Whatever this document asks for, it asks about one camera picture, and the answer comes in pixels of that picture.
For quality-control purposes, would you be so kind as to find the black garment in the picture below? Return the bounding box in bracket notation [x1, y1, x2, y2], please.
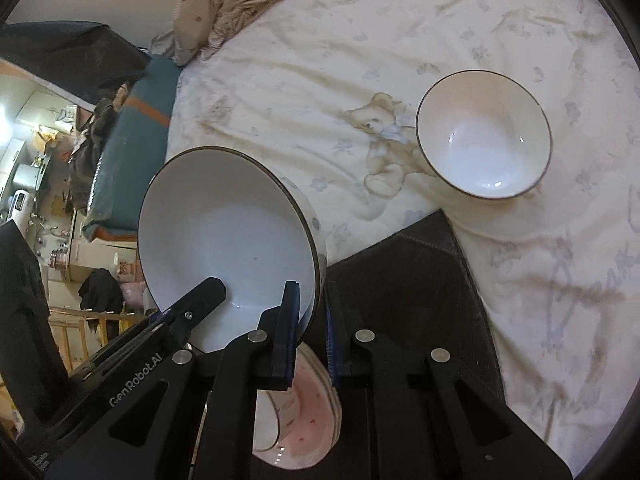
[79, 268, 123, 336]

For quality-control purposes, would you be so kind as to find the pink strawberry plate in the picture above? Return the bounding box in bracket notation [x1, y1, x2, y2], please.
[295, 345, 345, 456]
[252, 345, 343, 467]

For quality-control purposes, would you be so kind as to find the cream printed blanket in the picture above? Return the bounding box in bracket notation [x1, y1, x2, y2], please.
[150, 0, 640, 476]

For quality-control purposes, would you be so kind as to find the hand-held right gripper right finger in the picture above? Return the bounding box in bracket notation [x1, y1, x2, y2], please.
[324, 282, 573, 480]

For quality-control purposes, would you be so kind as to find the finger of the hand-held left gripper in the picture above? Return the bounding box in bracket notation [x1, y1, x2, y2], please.
[147, 276, 227, 353]

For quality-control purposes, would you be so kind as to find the teal cushion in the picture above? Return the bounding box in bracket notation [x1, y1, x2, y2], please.
[82, 55, 183, 241]

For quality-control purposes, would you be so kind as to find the black cloth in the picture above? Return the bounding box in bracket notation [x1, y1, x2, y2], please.
[0, 21, 151, 111]

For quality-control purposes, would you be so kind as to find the wooden rack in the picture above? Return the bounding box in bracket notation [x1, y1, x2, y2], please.
[47, 310, 148, 366]

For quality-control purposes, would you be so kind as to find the dark brown leather mat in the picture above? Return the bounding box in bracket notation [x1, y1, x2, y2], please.
[250, 209, 506, 480]

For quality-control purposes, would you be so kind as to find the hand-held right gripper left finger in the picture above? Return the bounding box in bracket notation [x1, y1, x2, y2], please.
[45, 280, 301, 480]

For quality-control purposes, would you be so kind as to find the dark green cloth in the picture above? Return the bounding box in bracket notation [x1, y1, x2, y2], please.
[67, 85, 128, 211]

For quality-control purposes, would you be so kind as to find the beige floral pillow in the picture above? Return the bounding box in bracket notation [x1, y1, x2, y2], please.
[150, 0, 226, 66]

